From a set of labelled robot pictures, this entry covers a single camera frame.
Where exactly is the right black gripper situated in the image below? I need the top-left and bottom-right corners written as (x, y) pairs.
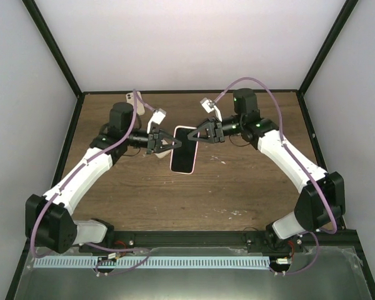
top-left (187, 115), bottom-right (244, 144)

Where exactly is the purple cable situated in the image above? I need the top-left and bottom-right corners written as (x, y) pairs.
top-left (31, 89), bottom-right (159, 276)
top-left (212, 76), bottom-right (338, 276)

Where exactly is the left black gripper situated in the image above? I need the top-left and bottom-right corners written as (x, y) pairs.
top-left (124, 126), bottom-right (182, 155)

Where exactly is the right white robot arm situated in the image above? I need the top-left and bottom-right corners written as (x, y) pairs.
top-left (187, 88), bottom-right (345, 252)

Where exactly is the black frame post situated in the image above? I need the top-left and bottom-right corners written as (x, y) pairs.
top-left (299, 0), bottom-right (360, 94)
top-left (21, 0), bottom-right (83, 98)

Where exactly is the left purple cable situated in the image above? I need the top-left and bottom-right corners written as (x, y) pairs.
top-left (31, 89), bottom-right (159, 276)

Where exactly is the black front rail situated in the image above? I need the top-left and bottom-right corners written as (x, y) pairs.
top-left (27, 229), bottom-right (359, 254)

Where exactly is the beige phone near centre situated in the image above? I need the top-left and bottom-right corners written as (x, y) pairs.
top-left (154, 150), bottom-right (171, 159)

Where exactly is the black frame post right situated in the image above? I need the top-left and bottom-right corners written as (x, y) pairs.
top-left (299, 0), bottom-right (360, 94)

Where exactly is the black frame post left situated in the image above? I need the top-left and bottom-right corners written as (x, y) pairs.
top-left (21, 0), bottom-right (83, 98)

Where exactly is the pink phone case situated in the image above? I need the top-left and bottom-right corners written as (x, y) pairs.
top-left (169, 125), bottom-right (198, 175)

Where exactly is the beige phone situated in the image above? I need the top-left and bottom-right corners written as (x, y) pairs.
top-left (154, 150), bottom-right (171, 159)
top-left (125, 91), bottom-right (146, 116)

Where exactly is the beige phone at back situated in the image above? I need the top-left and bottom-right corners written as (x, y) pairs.
top-left (125, 91), bottom-right (146, 116)

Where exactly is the light blue slotted strip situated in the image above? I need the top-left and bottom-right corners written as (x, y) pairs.
top-left (33, 256), bottom-right (270, 270)

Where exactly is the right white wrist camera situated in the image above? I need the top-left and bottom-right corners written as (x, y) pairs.
top-left (200, 97), bottom-right (223, 122)

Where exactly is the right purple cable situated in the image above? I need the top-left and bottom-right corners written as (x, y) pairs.
top-left (212, 76), bottom-right (338, 276)

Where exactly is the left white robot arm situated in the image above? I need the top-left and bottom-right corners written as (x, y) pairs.
top-left (25, 102), bottom-right (181, 258)

